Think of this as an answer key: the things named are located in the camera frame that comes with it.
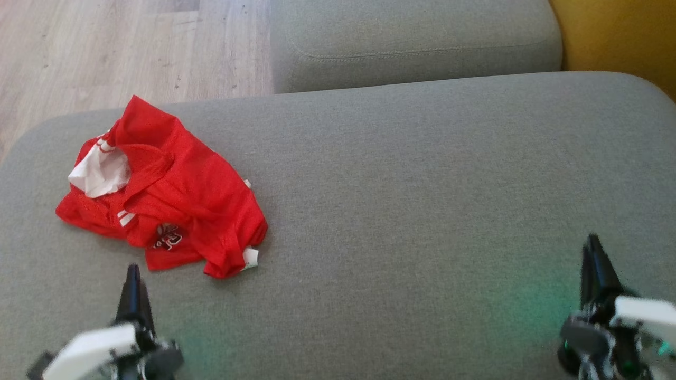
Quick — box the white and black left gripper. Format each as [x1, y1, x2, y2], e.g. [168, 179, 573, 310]
[42, 264, 159, 380]

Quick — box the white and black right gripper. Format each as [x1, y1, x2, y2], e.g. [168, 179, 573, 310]
[580, 234, 676, 359]

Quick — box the red Bulls 23 jersey shirt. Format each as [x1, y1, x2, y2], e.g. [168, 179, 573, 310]
[55, 95, 268, 251]

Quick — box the yellow sofa backrest cushion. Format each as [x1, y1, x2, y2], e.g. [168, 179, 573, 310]
[549, 0, 676, 101]

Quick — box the grey sofa seat cushion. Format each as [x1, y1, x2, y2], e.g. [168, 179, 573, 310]
[269, 0, 564, 94]

